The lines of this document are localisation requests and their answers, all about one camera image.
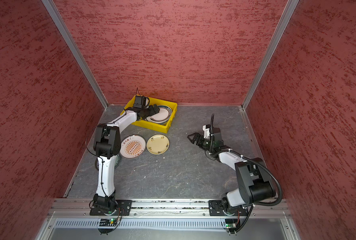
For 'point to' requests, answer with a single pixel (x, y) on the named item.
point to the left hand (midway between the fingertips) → (155, 112)
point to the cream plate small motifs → (158, 144)
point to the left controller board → (108, 222)
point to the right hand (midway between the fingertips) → (190, 141)
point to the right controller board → (230, 223)
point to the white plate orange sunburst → (133, 146)
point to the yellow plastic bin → (151, 125)
